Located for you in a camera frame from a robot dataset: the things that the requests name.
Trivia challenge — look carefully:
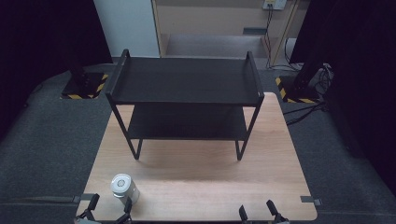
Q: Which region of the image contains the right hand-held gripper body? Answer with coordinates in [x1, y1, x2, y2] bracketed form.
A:
[241, 213, 291, 224]

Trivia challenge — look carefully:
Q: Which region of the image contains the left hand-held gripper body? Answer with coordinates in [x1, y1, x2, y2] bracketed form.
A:
[74, 209, 133, 224]

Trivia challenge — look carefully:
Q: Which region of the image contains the white cylindrical can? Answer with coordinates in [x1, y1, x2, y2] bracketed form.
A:
[109, 173, 141, 207]

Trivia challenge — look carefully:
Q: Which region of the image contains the grey tape strip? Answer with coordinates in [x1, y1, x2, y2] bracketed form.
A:
[71, 192, 95, 204]
[300, 195, 323, 207]

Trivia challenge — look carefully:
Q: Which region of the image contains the stand base with hazard tape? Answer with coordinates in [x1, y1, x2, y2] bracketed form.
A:
[60, 72, 109, 101]
[275, 75, 322, 105]

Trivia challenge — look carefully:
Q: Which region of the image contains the black two-tier shelf rack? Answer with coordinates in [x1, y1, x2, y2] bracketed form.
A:
[105, 48, 265, 161]

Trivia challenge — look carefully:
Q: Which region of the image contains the dark curtain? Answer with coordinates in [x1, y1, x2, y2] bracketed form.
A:
[289, 0, 396, 198]
[0, 0, 114, 139]

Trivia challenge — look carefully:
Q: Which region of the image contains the white panel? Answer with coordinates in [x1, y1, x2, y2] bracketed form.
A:
[92, 0, 162, 59]

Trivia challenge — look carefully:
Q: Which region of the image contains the white power strip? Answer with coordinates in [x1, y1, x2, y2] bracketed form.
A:
[262, 0, 288, 11]

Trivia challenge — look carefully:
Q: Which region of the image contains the bundle of black floor cables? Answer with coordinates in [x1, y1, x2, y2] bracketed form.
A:
[282, 63, 334, 127]

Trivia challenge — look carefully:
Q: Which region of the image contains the black stand post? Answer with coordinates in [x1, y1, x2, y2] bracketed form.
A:
[68, 57, 92, 91]
[292, 57, 325, 92]

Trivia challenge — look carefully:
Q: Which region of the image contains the black power cable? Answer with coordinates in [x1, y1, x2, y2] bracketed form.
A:
[263, 4, 301, 73]

